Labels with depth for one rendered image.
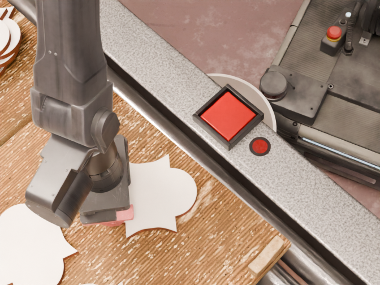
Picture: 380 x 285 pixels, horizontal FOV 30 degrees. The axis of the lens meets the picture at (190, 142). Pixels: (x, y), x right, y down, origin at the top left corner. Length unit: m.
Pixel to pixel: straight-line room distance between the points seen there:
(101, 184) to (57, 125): 0.14
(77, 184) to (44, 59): 0.16
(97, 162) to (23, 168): 0.25
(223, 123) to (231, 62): 1.16
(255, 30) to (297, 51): 0.35
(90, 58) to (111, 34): 0.45
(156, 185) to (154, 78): 0.20
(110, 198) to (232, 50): 1.38
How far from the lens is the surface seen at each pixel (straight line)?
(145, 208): 0.98
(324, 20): 2.00
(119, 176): 0.89
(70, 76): 0.71
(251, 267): 0.93
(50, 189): 0.78
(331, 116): 1.85
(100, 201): 0.90
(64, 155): 0.79
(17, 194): 1.04
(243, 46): 2.23
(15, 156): 1.07
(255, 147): 1.05
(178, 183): 0.99
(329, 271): 0.98
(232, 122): 1.05
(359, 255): 1.00
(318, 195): 1.02
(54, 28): 0.69
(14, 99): 1.12
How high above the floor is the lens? 1.86
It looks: 64 degrees down
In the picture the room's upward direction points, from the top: 9 degrees counter-clockwise
